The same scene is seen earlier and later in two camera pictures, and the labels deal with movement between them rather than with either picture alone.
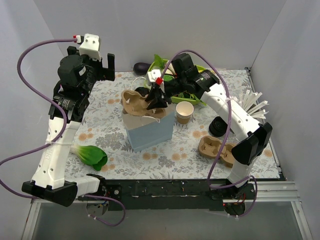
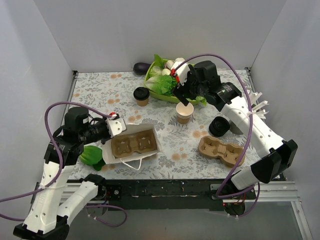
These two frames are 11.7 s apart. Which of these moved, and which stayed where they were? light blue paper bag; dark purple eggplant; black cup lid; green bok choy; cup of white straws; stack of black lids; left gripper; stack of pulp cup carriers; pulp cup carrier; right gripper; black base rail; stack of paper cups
Moved: light blue paper bag; right gripper; left gripper; pulp cup carrier
Stayed: cup of white straws; black base rail; dark purple eggplant; stack of black lids; stack of pulp cup carriers; green bok choy; black cup lid; stack of paper cups
